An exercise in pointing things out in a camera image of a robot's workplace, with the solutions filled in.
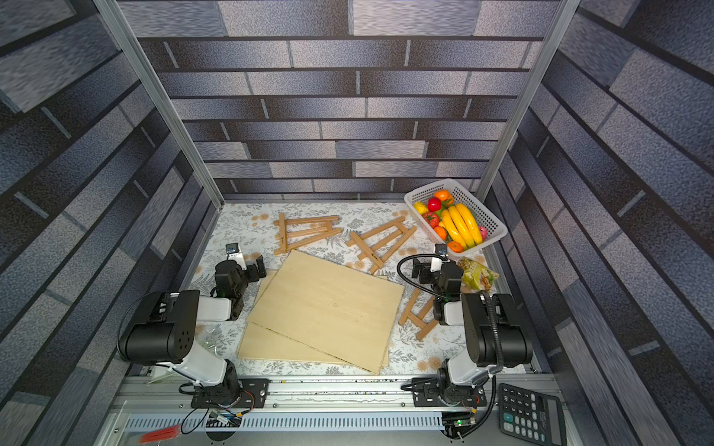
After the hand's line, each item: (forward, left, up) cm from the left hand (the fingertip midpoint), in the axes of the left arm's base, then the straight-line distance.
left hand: (249, 255), depth 94 cm
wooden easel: (+16, -12, -7) cm, 21 cm away
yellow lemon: (+24, -63, 0) cm, 68 cm away
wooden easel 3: (-21, -60, -5) cm, 64 cm away
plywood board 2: (-27, -8, -8) cm, 29 cm away
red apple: (+23, -68, +3) cm, 72 cm away
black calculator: (-45, -83, -4) cm, 95 cm away
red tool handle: (-49, +10, -8) cm, 51 cm away
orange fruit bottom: (+7, -74, -2) cm, 75 cm away
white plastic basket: (+17, -87, +2) cm, 89 cm away
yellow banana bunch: (+14, -77, +2) cm, 78 cm away
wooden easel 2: (+10, -46, -7) cm, 47 cm away
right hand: (+1, -63, +1) cm, 63 cm away
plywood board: (-17, -32, -6) cm, 37 cm away
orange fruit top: (+29, -73, +3) cm, 78 cm away
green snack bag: (-5, -79, -2) cm, 79 cm away
